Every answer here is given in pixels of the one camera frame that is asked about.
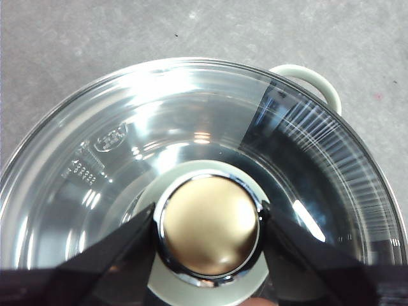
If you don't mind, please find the brown egg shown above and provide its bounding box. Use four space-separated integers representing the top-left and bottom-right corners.
244 296 272 306

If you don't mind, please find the glass lid with green knob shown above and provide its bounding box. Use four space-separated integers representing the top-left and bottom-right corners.
0 57 408 306

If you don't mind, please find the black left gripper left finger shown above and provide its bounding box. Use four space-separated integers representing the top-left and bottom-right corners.
0 203 157 306

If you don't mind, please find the pale green electric pot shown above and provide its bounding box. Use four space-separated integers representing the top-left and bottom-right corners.
269 63 344 117

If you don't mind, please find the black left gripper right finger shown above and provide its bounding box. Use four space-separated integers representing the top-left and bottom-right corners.
260 206 408 306

